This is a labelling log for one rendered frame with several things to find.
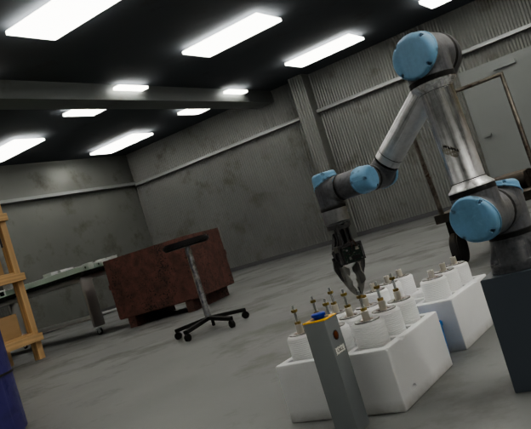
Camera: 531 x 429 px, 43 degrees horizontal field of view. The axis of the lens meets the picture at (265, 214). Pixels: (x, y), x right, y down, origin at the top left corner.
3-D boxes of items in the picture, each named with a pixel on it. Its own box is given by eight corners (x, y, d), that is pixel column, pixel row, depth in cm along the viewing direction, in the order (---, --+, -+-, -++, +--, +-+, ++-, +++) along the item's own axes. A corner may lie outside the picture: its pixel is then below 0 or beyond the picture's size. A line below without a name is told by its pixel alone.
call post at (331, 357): (370, 423, 185) (336, 313, 186) (359, 433, 179) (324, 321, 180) (348, 425, 189) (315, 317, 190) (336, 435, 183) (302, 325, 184)
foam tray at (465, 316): (499, 317, 261) (485, 273, 262) (467, 350, 230) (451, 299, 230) (409, 333, 284) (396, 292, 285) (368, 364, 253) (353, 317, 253)
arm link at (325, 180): (327, 169, 190) (304, 178, 196) (338, 207, 190) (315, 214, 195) (342, 166, 196) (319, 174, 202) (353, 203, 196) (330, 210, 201)
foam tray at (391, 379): (453, 364, 217) (436, 311, 217) (407, 412, 185) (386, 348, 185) (349, 379, 239) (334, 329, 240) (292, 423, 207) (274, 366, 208)
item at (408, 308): (395, 360, 216) (378, 306, 216) (413, 350, 222) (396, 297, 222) (418, 359, 209) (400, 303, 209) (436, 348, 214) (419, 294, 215)
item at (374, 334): (375, 378, 202) (356, 319, 203) (405, 372, 198) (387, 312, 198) (365, 389, 194) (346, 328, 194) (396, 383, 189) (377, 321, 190)
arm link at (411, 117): (448, 25, 183) (368, 173, 208) (430, 24, 175) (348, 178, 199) (483, 46, 178) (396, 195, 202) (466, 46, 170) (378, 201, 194)
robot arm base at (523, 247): (555, 254, 180) (544, 218, 180) (546, 265, 167) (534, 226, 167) (499, 266, 187) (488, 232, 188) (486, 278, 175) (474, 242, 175)
